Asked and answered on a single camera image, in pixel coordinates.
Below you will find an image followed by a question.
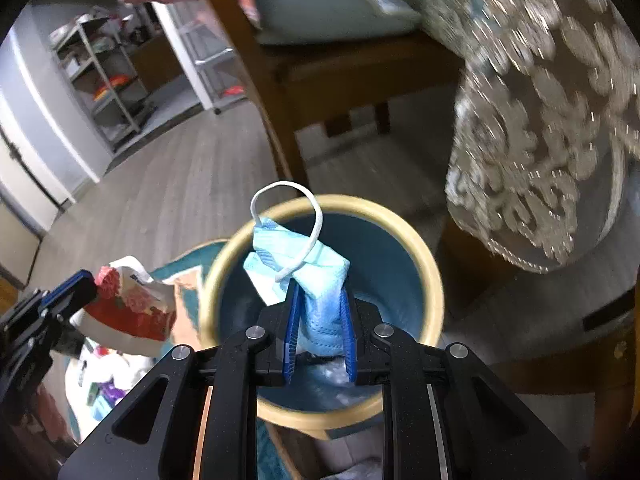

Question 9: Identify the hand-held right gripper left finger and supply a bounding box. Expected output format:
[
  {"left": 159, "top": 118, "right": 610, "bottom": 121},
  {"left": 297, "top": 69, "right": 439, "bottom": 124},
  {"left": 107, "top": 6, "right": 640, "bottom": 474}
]
[{"left": 57, "top": 285, "right": 301, "bottom": 480}]

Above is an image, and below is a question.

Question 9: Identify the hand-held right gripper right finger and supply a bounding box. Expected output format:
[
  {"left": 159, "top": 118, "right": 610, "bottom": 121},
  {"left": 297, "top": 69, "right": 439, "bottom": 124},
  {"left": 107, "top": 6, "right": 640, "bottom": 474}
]
[{"left": 340, "top": 291, "right": 586, "bottom": 480}]

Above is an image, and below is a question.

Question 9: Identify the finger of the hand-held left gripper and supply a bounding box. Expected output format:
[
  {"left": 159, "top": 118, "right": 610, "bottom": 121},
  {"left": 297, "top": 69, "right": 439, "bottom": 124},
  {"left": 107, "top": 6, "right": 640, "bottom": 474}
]
[{"left": 35, "top": 269, "right": 99, "bottom": 328}]

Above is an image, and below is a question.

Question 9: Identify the blue face mask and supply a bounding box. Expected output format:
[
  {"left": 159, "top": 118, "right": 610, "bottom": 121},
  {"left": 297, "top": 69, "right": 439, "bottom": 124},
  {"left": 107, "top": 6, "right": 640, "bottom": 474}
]
[{"left": 243, "top": 180, "right": 351, "bottom": 357}]

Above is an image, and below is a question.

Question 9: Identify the red and white snack packet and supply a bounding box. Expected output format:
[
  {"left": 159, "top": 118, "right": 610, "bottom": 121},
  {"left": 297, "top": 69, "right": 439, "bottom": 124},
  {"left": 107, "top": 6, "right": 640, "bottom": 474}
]
[{"left": 70, "top": 256, "right": 178, "bottom": 356}]

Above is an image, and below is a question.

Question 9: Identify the yellow rimmed blue waste bin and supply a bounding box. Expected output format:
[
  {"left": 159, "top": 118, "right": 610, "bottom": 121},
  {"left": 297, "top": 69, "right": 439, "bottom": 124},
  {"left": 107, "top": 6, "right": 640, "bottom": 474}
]
[{"left": 200, "top": 194, "right": 446, "bottom": 441}]

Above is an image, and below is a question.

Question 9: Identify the white plastic packaging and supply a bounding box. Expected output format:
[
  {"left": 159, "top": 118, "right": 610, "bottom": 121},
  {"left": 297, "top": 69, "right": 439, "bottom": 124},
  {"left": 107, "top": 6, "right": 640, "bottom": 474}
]
[{"left": 64, "top": 345, "right": 166, "bottom": 423}]

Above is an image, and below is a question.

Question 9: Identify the grey metal shelf rack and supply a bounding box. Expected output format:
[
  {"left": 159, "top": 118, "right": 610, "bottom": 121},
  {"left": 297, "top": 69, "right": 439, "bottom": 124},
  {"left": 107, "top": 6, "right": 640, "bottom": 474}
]
[{"left": 49, "top": 10, "right": 151, "bottom": 148}]

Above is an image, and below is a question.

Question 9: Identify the white wheeled cart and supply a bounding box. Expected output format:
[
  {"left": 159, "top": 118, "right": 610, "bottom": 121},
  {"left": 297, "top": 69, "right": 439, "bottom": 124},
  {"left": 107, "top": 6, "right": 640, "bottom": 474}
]
[{"left": 150, "top": 0, "right": 251, "bottom": 116}]

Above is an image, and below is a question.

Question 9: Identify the dark wooden chair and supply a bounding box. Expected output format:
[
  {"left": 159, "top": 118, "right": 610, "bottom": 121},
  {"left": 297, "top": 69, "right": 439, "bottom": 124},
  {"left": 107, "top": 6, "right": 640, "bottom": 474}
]
[{"left": 480, "top": 280, "right": 640, "bottom": 480}]

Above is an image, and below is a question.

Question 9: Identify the lace tablecloth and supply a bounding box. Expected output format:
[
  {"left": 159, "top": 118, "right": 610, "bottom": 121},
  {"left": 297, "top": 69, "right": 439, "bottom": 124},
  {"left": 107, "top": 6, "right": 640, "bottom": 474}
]
[{"left": 370, "top": 0, "right": 640, "bottom": 276}]

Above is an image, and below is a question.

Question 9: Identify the light blue seat cushion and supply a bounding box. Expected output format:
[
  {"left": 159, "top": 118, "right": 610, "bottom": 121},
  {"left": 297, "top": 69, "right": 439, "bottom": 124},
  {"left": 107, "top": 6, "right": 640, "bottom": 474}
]
[{"left": 250, "top": 0, "right": 426, "bottom": 46}]

